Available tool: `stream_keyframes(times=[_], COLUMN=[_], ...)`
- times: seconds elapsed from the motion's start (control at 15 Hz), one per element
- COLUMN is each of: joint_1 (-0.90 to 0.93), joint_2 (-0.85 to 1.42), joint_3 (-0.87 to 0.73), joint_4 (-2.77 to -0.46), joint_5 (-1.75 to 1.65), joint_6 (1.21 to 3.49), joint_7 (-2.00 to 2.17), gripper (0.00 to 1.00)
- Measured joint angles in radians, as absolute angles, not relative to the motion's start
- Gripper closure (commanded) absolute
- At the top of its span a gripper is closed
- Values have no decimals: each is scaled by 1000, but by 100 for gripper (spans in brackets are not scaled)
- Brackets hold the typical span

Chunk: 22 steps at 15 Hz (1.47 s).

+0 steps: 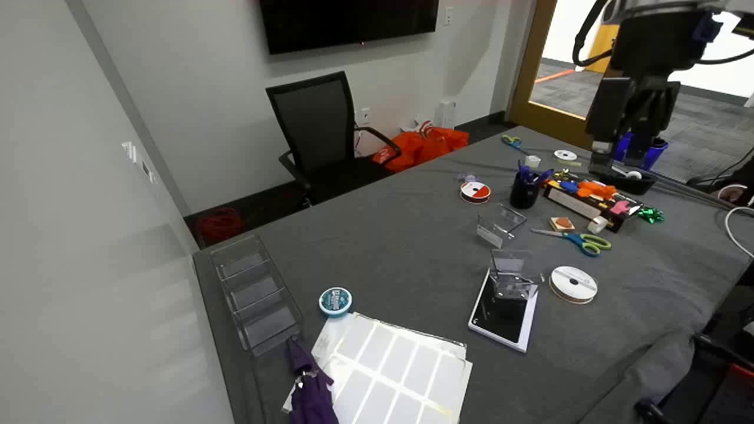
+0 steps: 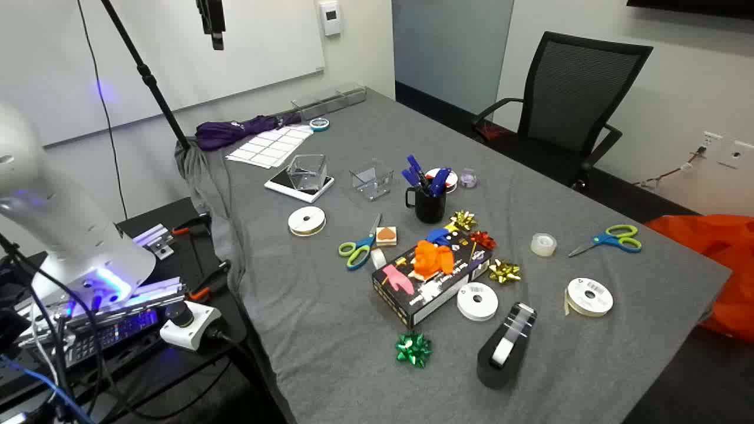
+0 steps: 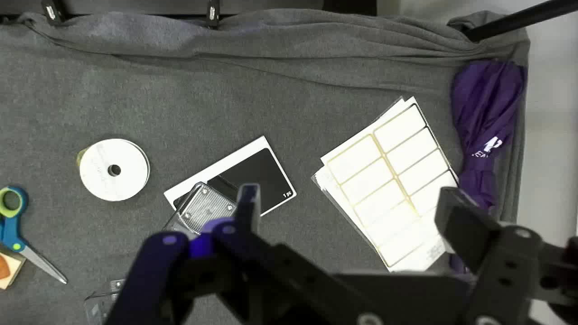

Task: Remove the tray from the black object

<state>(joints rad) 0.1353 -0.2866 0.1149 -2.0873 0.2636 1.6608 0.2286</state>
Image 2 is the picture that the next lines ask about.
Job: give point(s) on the clear plastic tray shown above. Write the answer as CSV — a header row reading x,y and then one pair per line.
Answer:
x,y
370,181
307,171

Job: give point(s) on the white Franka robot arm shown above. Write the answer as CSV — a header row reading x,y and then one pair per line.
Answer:
x,y
54,213

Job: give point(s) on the robot base platform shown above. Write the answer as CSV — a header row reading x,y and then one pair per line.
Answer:
x,y
119,314

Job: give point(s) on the clear compartment organizer tray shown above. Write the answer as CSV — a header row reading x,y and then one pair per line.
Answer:
x,y
333,101

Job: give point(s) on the small tan box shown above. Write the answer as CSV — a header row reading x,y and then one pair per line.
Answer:
x,y
386,235

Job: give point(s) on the green and blue scissors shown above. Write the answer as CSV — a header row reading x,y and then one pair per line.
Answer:
x,y
357,252
619,238

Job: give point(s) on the small white glue stick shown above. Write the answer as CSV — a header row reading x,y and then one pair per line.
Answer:
x,y
377,258

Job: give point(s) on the black mug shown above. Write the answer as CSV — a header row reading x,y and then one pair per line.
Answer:
x,y
430,208

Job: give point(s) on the blue pen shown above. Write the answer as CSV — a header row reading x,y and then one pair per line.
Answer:
x,y
439,180
412,167

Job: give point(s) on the blue gift bow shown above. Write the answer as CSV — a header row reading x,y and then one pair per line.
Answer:
x,y
439,235

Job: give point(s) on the orange gift bow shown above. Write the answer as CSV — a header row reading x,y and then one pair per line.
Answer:
x,y
435,258

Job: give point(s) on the white and red ribbon roll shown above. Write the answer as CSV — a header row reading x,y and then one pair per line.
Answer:
x,y
451,180

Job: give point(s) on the gold gift bow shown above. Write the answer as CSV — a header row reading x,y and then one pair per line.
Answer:
x,y
462,222
505,272

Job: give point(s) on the small clear plastic cup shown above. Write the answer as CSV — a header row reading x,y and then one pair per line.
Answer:
x,y
467,180

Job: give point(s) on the black box of craft items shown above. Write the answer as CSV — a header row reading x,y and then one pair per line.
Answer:
x,y
425,302

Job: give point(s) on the black tablet with white rim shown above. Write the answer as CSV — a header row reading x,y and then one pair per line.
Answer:
x,y
278,187

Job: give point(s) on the teal tape roll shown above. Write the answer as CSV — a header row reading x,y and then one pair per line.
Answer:
x,y
318,122

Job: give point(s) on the red gift bow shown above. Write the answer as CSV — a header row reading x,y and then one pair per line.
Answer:
x,y
483,241

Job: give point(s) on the grey table cloth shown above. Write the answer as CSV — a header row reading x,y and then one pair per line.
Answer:
x,y
331,314

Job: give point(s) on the green gift bow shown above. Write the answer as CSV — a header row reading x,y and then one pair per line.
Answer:
x,y
412,348

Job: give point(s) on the clear tape roll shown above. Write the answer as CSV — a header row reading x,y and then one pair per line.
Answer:
x,y
543,245

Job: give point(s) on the purple ribbon bundle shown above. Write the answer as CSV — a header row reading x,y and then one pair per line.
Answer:
x,y
227,133

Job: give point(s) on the black label maker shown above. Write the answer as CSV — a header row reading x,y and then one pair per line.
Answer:
x,y
506,348

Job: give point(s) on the whiteboard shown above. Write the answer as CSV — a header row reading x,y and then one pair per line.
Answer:
x,y
260,48

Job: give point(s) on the white power strip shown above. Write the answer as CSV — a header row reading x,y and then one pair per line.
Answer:
x,y
192,326

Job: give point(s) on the white and gold ribbon spool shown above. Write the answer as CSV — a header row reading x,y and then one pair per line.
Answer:
x,y
590,298

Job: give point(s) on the black mesh office chair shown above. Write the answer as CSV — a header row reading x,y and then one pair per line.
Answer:
x,y
577,95

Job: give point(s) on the black tripod pole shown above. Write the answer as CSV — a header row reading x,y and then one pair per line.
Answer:
x,y
149,79

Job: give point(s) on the orange bag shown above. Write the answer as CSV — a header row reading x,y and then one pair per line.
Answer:
x,y
718,249

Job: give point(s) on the white wall thermostat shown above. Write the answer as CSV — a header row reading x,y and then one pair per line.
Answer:
x,y
331,14

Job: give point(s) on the black hanging camera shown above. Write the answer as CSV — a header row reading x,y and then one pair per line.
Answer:
x,y
213,20

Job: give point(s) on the white wall socket plate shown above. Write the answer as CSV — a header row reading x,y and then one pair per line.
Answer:
x,y
727,148

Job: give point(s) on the black wall television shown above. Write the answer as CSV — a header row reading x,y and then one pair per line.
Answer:
x,y
690,6

